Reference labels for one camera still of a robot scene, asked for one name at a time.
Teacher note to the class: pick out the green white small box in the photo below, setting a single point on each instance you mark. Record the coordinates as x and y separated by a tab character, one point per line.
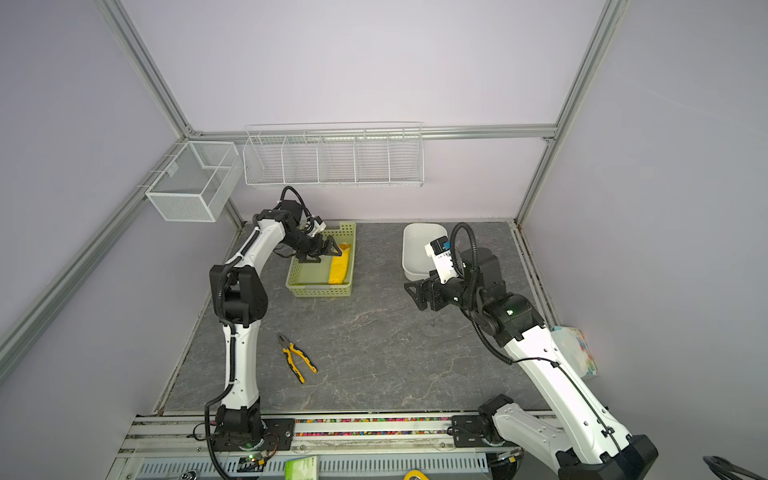
306	468

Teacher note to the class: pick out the small white mesh basket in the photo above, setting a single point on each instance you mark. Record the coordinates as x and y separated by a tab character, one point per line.
197	182

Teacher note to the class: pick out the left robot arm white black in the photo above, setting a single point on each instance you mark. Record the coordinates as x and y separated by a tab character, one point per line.
240	302

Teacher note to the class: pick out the yellow paper napkin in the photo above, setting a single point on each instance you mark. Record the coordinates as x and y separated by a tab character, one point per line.
339	265

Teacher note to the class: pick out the white oval plastic tub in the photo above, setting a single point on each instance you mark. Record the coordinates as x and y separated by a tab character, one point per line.
416	263

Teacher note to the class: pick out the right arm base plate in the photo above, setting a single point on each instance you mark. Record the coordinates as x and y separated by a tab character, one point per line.
471	431

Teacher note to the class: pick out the yellow black pliers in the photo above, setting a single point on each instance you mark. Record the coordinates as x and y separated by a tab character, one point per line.
291	352

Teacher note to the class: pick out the green perforated plastic basket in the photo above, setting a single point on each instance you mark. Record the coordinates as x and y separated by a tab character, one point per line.
310	280

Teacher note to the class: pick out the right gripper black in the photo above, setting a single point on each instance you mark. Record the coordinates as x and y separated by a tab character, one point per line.
426	288

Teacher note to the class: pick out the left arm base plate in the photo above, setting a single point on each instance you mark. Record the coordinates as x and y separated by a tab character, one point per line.
278	434

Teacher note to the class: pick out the long white wire shelf basket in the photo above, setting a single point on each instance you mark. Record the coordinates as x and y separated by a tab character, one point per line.
337	153

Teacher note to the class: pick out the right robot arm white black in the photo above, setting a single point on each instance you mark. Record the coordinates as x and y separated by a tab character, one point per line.
589	443

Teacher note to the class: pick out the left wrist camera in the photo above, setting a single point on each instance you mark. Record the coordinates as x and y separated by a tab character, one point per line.
314	226

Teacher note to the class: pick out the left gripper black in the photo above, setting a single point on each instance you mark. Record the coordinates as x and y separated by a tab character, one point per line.
317	250

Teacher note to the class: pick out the aluminium frame rail base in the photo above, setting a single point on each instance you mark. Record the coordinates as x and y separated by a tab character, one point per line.
348	445

